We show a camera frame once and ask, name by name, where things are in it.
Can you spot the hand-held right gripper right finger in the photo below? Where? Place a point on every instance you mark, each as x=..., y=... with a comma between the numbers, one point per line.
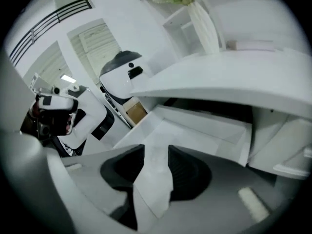
x=195, y=179

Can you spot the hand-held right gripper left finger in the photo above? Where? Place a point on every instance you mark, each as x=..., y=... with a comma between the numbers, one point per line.
x=109, y=173

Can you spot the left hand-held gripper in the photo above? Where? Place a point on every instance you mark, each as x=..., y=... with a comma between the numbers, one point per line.
x=58, y=102

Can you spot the white cloth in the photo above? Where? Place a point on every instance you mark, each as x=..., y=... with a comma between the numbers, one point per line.
x=153, y=179

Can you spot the long ceiling light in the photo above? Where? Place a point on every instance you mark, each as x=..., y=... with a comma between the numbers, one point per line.
x=66, y=77

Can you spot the white robot with black stripe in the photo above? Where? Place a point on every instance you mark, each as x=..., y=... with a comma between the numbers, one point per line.
x=90, y=116

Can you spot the white robot with dark top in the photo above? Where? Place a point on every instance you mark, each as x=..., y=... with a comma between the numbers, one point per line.
x=117, y=82

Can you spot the brown cardboard box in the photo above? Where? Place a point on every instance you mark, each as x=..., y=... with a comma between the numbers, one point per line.
x=136, y=113

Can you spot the black metal railing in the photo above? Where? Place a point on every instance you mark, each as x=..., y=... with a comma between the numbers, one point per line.
x=46, y=23

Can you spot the white desk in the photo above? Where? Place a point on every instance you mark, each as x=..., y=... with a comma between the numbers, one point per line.
x=231, y=77

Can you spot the white shelf hutch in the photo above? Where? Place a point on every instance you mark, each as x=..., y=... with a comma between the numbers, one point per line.
x=185, y=30

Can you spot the small flat white box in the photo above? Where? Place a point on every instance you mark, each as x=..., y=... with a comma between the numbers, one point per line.
x=253, y=45

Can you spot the white ribbed vase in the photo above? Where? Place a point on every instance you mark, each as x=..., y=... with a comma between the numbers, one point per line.
x=203, y=30

